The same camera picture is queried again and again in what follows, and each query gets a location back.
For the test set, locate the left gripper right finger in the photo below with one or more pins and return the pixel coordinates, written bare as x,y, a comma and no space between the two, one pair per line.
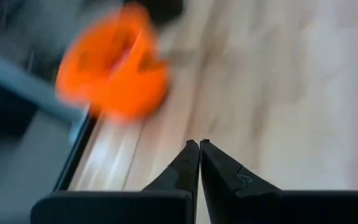
275,208

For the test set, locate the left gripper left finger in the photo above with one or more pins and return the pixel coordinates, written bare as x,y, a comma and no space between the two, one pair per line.
135,208

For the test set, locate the orange pumpkin face bucket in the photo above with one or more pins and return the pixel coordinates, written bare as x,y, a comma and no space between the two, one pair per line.
120,77

